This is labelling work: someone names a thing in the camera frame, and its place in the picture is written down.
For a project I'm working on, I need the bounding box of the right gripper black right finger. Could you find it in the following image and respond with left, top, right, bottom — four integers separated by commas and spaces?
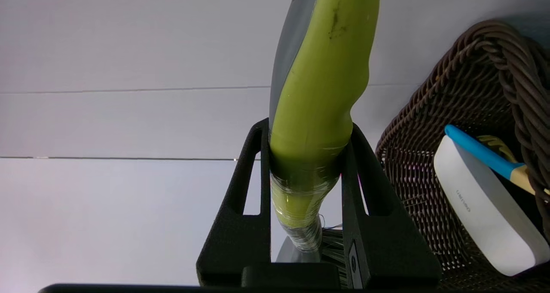
342, 123, 442, 289

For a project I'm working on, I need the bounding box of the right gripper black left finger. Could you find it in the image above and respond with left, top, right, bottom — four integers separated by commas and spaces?
197, 118, 272, 287

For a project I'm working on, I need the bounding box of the white rectangular case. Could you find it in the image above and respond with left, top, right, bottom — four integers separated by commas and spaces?
433, 135, 550, 277

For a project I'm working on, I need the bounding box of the yellow spoon blue handle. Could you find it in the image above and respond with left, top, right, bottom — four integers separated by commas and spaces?
445, 125, 550, 197

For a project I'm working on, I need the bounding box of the grey bristle hand brush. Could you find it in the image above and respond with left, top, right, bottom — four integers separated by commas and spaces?
269, 0, 381, 287

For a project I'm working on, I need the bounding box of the dark brown wicker basket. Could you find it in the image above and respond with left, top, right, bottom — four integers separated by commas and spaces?
376, 20, 550, 293

